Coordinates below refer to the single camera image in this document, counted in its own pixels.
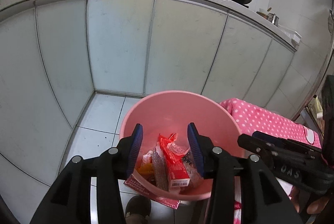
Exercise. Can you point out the yellow foam fruit net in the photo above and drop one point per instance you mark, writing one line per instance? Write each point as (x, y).
(146, 168)

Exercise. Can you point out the red printed paper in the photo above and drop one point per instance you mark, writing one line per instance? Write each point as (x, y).
(167, 203)

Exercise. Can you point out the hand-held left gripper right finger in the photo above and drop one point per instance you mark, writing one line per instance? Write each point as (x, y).
(194, 143)

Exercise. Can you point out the pink plastic bucket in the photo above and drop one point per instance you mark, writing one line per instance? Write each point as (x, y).
(177, 114)

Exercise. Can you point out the white kitchen cabinet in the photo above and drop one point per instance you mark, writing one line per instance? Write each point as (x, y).
(117, 44)

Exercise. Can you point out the orange snack wrapper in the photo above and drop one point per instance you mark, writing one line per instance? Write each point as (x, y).
(147, 157)

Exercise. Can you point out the silver foil sheet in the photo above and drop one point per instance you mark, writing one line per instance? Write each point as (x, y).
(159, 169)

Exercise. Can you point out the pink dotted printed blanket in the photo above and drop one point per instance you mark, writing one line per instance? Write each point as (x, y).
(250, 114)

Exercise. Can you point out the person's right hand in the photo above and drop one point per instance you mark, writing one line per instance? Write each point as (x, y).
(317, 205)

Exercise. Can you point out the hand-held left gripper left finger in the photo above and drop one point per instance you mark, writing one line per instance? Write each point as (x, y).
(137, 140)

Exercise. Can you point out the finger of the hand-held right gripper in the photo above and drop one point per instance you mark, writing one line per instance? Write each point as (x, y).
(257, 145)
(263, 135)

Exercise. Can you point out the brown bowl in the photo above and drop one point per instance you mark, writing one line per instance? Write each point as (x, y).
(262, 14)

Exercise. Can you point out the metal shelf rack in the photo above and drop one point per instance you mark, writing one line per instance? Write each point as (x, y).
(310, 98)

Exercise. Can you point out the white plastic box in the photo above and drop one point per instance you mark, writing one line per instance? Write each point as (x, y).
(292, 34)

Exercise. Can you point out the dark shoe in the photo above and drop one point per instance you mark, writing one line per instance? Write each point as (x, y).
(137, 209)

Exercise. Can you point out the red cardboard box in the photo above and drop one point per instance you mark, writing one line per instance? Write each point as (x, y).
(176, 169)

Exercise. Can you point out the steel wool scrubber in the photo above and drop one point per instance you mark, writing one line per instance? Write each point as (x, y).
(188, 160)

